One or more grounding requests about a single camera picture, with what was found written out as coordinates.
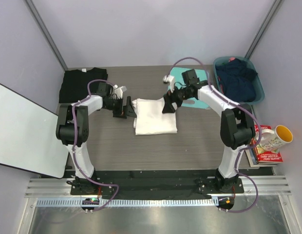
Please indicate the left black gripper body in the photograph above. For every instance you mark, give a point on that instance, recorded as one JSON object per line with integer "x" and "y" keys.
{"x": 116, "y": 106}

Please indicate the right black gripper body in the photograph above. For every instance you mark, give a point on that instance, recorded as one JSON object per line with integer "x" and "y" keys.
{"x": 179, "y": 94}

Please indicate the white printed t shirt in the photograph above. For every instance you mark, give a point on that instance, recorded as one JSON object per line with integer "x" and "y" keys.
{"x": 150, "y": 120}

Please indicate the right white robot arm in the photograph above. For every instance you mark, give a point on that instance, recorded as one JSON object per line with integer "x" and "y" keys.
{"x": 236, "y": 126}

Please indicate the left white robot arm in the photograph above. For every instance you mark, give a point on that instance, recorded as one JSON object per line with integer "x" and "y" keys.
{"x": 73, "y": 130}

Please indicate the red book stack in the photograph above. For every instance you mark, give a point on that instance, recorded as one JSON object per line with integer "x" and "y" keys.
{"x": 259, "y": 156}

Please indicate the folded black t shirt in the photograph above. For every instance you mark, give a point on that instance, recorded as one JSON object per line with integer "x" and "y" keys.
{"x": 74, "y": 85}

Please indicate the dark blue clothes pile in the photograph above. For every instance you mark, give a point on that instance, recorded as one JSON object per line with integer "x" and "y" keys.
{"x": 235, "y": 79}

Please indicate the teal plastic basket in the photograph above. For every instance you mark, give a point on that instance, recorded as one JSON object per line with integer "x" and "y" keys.
{"x": 256, "y": 83}

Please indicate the white board panel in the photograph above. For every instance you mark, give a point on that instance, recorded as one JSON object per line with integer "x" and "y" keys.
{"x": 28, "y": 136}

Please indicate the white yellow floral mug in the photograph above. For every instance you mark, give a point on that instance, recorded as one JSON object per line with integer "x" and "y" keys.
{"x": 273, "y": 139}

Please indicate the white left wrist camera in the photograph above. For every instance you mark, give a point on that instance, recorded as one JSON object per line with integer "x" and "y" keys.
{"x": 118, "y": 91}

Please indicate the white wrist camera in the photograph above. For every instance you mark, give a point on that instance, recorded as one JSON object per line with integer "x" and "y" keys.
{"x": 118, "y": 91}
{"x": 169, "y": 80}

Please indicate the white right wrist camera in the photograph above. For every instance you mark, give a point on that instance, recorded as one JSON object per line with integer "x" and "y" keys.
{"x": 169, "y": 80}

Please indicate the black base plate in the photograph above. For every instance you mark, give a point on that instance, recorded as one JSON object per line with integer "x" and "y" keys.
{"x": 165, "y": 184}

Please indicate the aluminium rail frame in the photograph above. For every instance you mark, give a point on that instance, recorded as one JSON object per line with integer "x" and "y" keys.
{"x": 160, "y": 202}

